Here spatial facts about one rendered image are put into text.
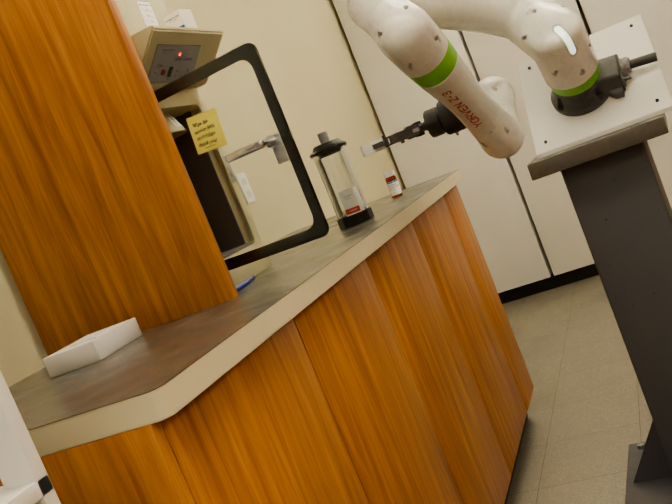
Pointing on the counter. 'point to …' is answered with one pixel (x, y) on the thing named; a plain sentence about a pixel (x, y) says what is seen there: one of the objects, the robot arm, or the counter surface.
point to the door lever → (251, 148)
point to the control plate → (165, 55)
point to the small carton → (180, 19)
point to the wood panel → (94, 179)
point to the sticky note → (206, 131)
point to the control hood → (145, 41)
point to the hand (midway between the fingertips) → (373, 147)
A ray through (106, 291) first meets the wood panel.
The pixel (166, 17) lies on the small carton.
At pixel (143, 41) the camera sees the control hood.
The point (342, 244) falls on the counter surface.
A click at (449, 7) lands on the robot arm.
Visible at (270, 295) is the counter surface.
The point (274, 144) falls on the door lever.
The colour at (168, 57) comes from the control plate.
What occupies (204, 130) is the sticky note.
